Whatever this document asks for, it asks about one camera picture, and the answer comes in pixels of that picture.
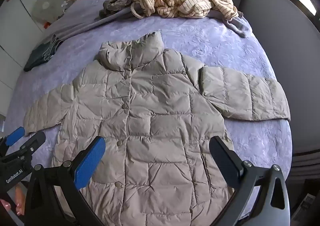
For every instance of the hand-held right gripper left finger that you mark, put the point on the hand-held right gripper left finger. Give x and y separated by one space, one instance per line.
88 164

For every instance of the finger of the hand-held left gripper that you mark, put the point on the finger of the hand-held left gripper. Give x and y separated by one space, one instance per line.
31 143
15 135

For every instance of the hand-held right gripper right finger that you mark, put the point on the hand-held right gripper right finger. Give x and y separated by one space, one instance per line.
225 163

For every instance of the beige puffer jacket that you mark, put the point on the beige puffer jacket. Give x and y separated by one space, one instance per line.
155 115

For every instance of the person's bare feet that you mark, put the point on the person's bare feet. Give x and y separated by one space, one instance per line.
19 194

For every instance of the folded blue jeans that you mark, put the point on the folded blue jeans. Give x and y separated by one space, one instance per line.
37 55

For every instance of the white wardrobe doors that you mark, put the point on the white wardrobe doors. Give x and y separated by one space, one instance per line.
10 20

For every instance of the small red box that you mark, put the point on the small red box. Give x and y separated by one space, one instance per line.
47 24

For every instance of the white standing fan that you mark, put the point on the white standing fan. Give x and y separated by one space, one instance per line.
46 5

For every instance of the grey fleece blanket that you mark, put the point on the grey fleece blanket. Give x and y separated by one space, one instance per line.
82 15

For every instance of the grey garment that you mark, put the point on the grey garment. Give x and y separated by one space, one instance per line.
237 25

